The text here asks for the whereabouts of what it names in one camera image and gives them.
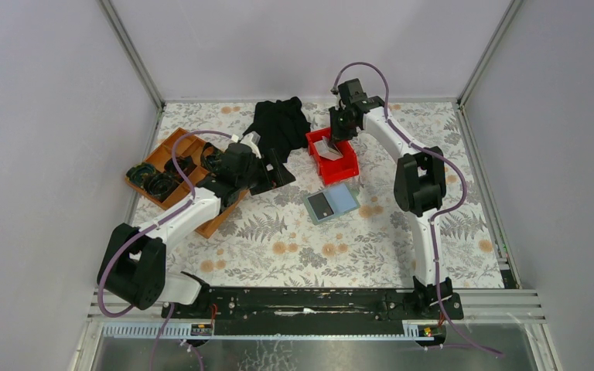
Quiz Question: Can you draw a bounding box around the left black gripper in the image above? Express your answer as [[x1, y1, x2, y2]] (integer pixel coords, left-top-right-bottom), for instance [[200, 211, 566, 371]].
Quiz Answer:
[[236, 149, 295, 197]]

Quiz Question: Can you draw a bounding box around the dark grey credit card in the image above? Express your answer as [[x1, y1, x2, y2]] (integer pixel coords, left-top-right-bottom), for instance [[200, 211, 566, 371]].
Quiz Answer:
[[307, 192, 333, 220]]

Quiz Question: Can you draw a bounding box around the red plastic bin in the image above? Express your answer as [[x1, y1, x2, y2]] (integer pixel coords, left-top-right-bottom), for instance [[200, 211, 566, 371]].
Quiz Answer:
[[306, 128, 360, 186]]

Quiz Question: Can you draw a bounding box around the grey-green card holder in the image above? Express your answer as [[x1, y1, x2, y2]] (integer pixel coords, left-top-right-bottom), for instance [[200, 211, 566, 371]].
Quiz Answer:
[[304, 182, 360, 225]]

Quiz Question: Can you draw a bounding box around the wooden divided organizer tray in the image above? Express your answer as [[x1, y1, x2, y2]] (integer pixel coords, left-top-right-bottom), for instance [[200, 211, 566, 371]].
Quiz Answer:
[[125, 127, 252, 240]]

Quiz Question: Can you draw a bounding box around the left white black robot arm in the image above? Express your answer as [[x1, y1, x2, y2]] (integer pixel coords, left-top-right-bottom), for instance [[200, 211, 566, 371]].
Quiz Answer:
[[97, 142, 295, 318]]

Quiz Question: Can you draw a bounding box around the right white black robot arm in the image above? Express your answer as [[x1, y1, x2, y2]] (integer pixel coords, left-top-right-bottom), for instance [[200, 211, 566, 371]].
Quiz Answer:
[[329, 79, 452, 318]]

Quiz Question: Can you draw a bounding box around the black cloth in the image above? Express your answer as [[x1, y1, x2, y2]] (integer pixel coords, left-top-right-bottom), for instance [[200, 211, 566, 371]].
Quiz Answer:
[[243, 97, 311, 163]]

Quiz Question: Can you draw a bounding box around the rolled dark patterned tie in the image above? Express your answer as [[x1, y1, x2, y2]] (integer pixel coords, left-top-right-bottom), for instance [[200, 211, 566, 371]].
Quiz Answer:
[[125, 162, 158, 188]]

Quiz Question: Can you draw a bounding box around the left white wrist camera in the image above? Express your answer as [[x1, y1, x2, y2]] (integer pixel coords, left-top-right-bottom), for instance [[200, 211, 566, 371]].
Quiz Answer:
[[230, 131, 261, 158]]

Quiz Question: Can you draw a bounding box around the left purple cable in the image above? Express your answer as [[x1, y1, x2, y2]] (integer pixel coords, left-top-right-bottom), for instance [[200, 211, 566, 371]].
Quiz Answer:
[[97, 130, 237, 371]]

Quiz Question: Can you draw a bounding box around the purple cable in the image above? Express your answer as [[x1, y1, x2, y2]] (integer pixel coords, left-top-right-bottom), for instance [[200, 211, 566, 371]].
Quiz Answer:
[[97, 130, 237, 371], [331, 62, 506, 359]]

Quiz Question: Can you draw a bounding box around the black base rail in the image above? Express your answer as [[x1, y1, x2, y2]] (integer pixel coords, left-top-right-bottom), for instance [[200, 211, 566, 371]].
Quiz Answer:
[[162, 287, 464, 337]]

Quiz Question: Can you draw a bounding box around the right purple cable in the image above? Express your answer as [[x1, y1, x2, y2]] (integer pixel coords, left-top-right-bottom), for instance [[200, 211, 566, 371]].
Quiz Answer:
[[331, 62, 506, 359]]

